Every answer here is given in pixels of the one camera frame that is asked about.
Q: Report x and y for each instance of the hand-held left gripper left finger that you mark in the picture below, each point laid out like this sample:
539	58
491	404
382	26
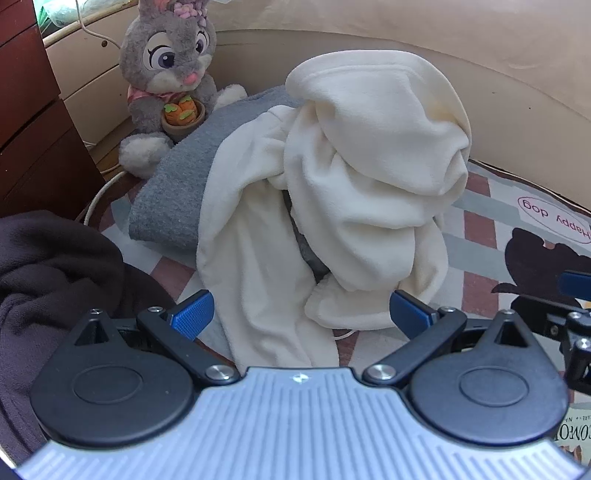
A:
194	314

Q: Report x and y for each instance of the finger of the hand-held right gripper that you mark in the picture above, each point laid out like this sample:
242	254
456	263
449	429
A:
531	311
576	284

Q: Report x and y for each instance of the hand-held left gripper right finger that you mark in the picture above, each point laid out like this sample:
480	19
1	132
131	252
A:
411	314

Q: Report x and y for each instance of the cream white fleece garment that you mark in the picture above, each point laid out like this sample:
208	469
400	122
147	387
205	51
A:
369	138

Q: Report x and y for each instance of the grey folded garment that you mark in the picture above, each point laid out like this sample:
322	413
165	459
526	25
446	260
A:
184	184

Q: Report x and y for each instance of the dark purple garment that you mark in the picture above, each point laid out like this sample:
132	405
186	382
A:
55	277

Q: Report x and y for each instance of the beige sofa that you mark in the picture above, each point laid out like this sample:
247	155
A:
508	129

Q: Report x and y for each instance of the brown wooden cabinet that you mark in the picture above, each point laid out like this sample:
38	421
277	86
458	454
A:
32	138

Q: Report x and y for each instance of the beige drawer unit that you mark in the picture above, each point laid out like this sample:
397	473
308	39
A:
87	78

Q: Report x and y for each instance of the grey bunny plush toy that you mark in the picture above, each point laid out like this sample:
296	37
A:
171	50

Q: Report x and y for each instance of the cream fringed sofa throw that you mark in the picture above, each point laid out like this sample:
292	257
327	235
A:
415	23

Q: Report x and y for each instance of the green plastic bag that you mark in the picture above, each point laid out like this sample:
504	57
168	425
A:
69	11

